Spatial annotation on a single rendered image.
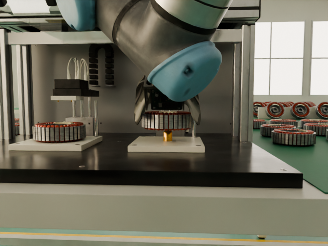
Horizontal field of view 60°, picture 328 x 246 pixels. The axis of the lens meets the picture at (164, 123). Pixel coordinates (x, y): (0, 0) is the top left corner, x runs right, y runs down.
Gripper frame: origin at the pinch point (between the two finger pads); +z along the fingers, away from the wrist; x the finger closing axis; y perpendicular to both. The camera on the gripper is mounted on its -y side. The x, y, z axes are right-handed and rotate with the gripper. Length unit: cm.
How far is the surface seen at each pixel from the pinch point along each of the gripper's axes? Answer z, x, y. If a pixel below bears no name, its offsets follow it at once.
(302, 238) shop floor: 135, 80, -45
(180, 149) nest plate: -0.8, 2.8, 9.2
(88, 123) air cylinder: 8.0, -21.7, -8.5
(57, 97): -3.2, -25.5, -4.5
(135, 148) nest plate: -0.8, -5.9, 9.2
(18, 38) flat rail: -11.0, -38.5, -19.1
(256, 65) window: 305, 182, -568
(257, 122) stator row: 37, 35, -43
